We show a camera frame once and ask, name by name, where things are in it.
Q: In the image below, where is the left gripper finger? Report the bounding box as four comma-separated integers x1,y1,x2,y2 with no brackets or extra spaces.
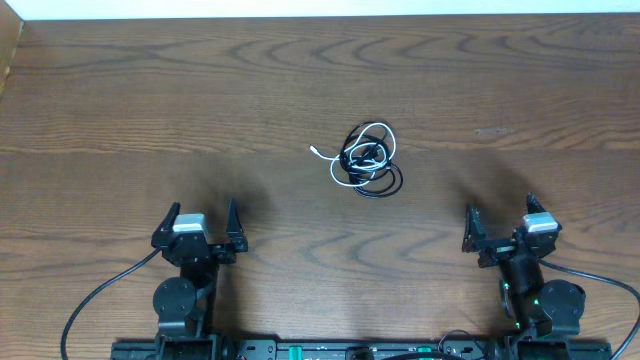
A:
152,202,180,245
226,199,248,252

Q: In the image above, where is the long black usb cable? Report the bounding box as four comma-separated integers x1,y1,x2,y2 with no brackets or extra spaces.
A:
339,121,404,200

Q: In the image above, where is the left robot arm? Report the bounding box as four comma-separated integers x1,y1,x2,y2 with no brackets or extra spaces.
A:
151,201,248,360

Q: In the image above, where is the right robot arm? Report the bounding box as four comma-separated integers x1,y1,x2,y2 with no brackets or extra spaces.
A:
461,194,586,359

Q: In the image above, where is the cardboard side panel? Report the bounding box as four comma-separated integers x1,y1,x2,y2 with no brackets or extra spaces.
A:
0,0,24,95

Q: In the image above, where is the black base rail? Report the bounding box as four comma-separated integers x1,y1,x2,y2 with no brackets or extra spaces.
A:
110,338,612,360

